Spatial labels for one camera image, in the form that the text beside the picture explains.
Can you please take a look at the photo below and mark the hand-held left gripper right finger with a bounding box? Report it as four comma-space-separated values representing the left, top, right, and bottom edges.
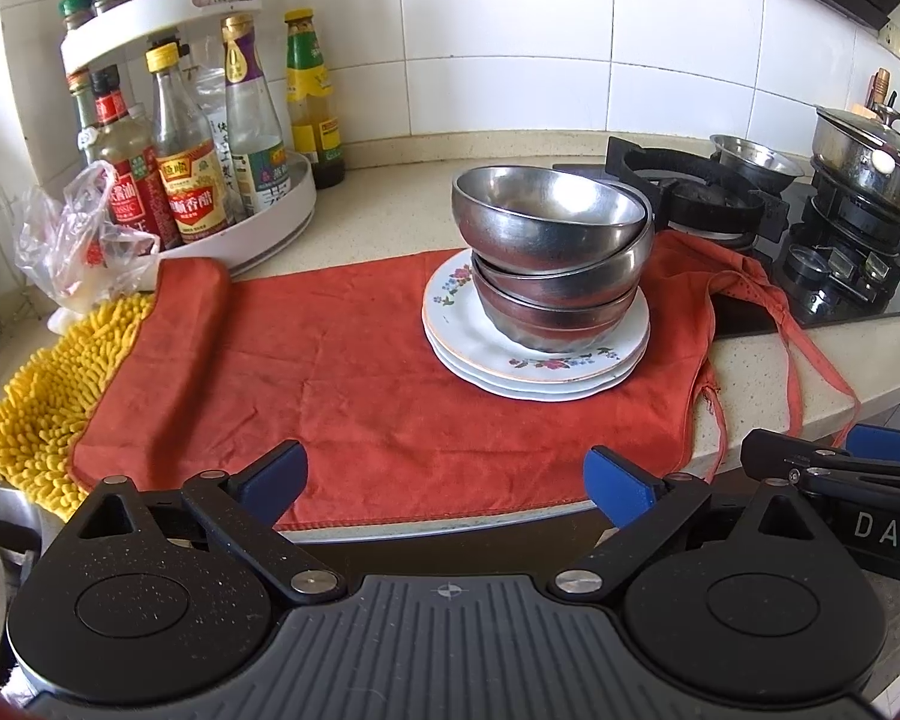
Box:
547, 446, 833, 605

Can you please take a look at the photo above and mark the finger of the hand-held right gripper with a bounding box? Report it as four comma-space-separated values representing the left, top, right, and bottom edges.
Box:
741, 429, 854, 485
802, 424, 900, 492

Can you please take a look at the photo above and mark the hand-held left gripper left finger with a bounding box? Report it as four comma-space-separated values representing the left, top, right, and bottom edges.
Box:
64, 439, 346, 607

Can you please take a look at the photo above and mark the large pink flower plate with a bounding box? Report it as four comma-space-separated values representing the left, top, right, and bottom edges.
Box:
427, 326, 650, 403

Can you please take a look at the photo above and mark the small pink flower plate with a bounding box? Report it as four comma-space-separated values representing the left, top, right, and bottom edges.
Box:
424, 315, 650, 393

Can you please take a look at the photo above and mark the stainless steel bowl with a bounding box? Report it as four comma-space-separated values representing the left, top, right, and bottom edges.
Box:
469, 195, 657, 308
451, 165, 648, 275
474, 270, 638, 353

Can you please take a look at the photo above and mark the orange-rimmed floral plate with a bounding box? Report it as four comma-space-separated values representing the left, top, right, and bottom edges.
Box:
422, 249, 651, 383

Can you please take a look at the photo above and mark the red cloth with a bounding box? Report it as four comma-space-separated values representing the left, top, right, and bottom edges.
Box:
67, 229, 863, 533

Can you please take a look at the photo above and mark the black gas stove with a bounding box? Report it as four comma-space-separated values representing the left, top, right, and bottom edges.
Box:
551, 133, 900, 338

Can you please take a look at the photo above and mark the stove knob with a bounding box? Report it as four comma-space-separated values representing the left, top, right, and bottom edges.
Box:
786, 246, 827, 282

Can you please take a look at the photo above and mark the black pot support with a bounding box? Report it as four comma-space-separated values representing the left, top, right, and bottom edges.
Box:
776, 157, 900, 256
606, 135, 788, 245

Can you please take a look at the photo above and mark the yellow chenille mat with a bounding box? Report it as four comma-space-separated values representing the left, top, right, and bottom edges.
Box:
0, 291, 158, 522

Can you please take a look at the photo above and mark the gas stove burner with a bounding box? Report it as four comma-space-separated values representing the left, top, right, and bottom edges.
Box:
664, 180, 766, 232

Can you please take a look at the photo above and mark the steel cooking pot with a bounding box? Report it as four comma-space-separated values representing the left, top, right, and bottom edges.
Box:
810, 120, 900, 222

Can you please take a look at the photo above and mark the white turntable rack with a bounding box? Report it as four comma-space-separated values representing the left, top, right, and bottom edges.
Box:
60, 0, 317, 278

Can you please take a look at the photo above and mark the yellow red label vinegar bottle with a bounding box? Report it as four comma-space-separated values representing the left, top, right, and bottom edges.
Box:
145, 43, 230, 241

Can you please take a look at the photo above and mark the small steel bowl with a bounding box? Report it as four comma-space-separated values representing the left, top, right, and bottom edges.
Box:
709, 133, 805, 192

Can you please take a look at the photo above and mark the steel-rimmed pot lid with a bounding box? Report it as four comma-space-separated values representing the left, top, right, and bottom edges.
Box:
814, 106, 900, 166

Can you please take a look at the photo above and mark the purple neck label bottle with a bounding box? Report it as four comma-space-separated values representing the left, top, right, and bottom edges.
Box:
221, 15, 290, 218

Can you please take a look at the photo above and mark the clear plastic bag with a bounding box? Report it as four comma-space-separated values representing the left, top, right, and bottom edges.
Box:
13, 161, 162, 316

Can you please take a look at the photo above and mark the red label soy sauce bottle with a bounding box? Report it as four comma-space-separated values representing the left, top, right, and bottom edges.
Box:
94, 67, 170, 252

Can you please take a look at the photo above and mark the copper-tipped tool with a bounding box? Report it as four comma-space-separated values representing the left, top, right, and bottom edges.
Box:
866, 67, 899, 115

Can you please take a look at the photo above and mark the green yellow label bottle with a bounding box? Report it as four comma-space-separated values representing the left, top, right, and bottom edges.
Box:
285, 9, 346, 190

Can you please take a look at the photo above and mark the clear plastic packet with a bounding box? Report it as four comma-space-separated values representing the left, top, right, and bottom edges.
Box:
187, 67, 230, 166

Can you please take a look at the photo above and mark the clear glass bottle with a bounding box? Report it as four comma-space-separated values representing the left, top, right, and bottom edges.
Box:
66, 69, 102, 166

